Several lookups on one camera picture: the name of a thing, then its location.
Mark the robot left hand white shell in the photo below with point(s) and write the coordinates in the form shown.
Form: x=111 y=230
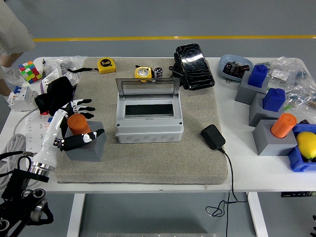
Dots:
x=50 y=133

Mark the grey plastic junction box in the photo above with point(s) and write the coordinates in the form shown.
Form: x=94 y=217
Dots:
x=148 y=128

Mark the smoked transparent box lid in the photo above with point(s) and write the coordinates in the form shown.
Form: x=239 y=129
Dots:
x=148 y=87

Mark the white power strip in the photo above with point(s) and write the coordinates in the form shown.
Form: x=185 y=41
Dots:
x=34 y=133

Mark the grey block with round hole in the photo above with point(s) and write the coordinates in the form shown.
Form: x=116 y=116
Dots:
x=84 y=153

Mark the black cloth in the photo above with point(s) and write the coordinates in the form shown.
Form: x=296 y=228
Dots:
x=56 y=93

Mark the white circuit breaker blue lever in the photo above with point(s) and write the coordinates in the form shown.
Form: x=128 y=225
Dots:
x=22 y=98

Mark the white printed package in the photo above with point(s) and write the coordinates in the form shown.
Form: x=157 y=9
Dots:
x=50 y=77

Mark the small white breaker module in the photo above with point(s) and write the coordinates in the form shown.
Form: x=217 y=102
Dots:
x=72 y=79

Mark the dark pen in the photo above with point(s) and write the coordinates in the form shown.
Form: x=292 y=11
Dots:
x=43 y=71

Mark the large colourful puzzle cube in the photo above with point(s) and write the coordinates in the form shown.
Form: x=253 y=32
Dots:
x=29 y=72

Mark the clear plastic bag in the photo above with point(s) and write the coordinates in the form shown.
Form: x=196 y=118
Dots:
x=61 y=63

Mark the white table leg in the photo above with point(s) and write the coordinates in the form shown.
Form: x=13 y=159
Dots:
x=258 y=214
x=76 y=214

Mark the yellow square tape measure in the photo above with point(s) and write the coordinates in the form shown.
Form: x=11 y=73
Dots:
x=106 y=66

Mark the grey-brown mat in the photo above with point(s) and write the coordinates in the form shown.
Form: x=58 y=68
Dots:
x=148 y=163

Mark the yellow tape measure round face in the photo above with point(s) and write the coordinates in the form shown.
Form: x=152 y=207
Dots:
x=143 y=73

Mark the person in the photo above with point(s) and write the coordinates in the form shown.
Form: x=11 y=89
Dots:
x=12 y=29

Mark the small black cylindrical capacitor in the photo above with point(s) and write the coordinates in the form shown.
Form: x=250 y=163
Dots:
x=158 y=73

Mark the black glossy pad with stand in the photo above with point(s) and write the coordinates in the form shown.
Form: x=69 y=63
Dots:
x=195 y=66

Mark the black power adapter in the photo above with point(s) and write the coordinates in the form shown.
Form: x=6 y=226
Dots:
x=212 y=137

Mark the blue-grey bowl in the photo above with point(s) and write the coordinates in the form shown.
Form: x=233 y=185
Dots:
x=232 y=77

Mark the grey block holder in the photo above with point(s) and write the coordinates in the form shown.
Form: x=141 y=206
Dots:
x=266 y=143
x=256 y=113
x=243 y=93

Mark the blue plastic block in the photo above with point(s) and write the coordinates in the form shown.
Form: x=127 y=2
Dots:
x=272 y=100
x=258 y=76

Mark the blue plastic bin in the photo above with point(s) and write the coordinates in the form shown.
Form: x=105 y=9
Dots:
x=297 y=160

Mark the clear bags of components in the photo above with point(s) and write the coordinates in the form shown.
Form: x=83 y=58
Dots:
x=296 y=81

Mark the black table control panel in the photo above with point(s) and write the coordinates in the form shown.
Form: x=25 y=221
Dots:
x=296 y=194

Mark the small dark component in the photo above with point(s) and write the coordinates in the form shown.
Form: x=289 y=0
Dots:
x=304 y=121

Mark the yellow lemon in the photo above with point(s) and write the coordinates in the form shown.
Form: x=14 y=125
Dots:
x=306 y=144

